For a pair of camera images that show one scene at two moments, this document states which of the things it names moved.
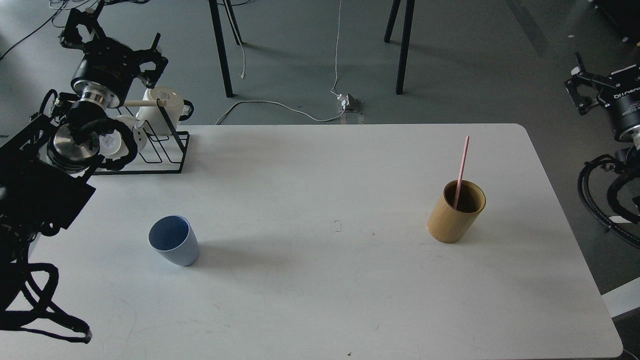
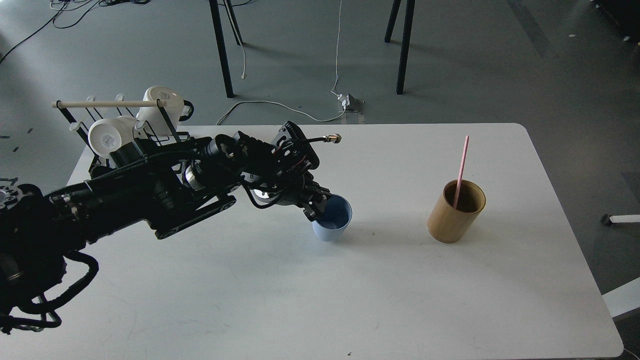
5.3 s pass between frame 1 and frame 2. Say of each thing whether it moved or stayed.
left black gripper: moved
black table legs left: stayed
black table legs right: stayed
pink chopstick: stayed
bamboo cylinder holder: stayed
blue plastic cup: moved
